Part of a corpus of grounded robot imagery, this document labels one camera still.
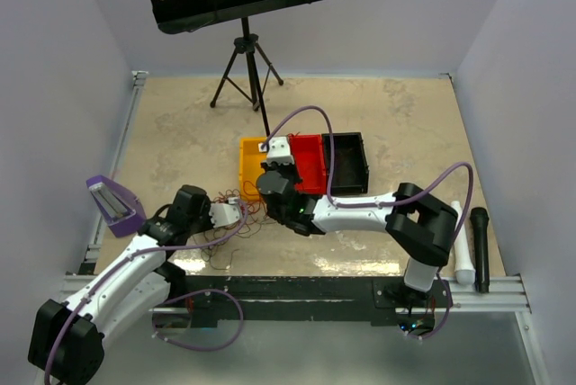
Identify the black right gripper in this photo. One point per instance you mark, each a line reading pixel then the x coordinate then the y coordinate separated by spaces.
pixel 287 166

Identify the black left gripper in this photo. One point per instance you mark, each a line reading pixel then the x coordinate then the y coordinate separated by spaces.
pixel 206 209

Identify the yellow plastic bin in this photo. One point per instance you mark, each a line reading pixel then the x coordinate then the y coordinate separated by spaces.
pixel 250 159

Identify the red plastic bin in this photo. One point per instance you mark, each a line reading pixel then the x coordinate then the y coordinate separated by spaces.
pixel 308 154

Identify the black plastic bin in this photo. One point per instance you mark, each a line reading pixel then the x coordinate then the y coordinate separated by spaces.
pixel 351 177

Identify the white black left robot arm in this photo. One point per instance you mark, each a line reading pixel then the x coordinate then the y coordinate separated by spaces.
pixel 69 337

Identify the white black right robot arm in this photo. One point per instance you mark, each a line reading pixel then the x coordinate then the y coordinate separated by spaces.
pixel 420 223

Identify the purple metronome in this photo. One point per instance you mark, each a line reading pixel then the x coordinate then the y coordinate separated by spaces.
pixel 121 209

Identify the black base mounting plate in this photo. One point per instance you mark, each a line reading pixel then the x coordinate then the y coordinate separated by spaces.
pixel 378 301

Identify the white microphone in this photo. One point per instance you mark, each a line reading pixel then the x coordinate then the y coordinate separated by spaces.
pixel 464 270

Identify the black microphone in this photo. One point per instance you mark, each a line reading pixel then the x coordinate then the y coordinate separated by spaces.
pixel 479 220

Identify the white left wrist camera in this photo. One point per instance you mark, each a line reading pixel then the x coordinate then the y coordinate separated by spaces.
pixel 226 213

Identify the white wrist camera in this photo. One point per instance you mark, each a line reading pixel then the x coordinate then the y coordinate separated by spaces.
pixel 226 213
pixel 277 152

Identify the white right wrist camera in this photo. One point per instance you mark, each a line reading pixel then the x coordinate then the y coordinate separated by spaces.
pixel 277 152

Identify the aluminium front rail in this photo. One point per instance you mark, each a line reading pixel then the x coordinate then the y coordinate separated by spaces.
pixel 506 294

